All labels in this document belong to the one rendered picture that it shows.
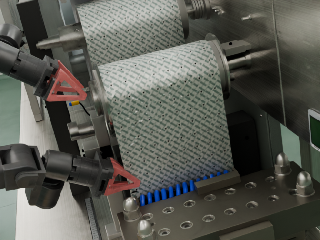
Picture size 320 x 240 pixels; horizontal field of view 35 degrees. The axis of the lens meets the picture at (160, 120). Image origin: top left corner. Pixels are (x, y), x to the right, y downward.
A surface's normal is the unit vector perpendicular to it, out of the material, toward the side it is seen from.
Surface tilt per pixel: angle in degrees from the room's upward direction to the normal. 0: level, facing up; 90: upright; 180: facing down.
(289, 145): 0
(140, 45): 92
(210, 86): 90
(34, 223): 0
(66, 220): 0
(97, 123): 90
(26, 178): 113
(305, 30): 90
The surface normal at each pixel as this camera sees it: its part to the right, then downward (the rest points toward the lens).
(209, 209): -0.18, -0.91
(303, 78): -0.95, 0.26
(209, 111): 0.23, 0.33
